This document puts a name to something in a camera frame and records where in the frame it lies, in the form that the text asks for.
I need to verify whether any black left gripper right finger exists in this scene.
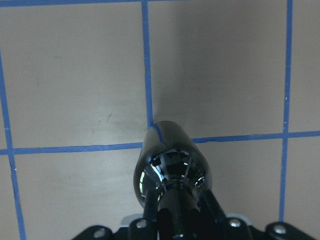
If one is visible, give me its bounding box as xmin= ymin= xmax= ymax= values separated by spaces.
xmin=199 ymin=190 xmax=250 ymax=240

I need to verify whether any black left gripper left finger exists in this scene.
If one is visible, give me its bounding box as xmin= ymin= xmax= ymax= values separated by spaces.
xmin=128 ymin=189 xmax=159 ymax=240

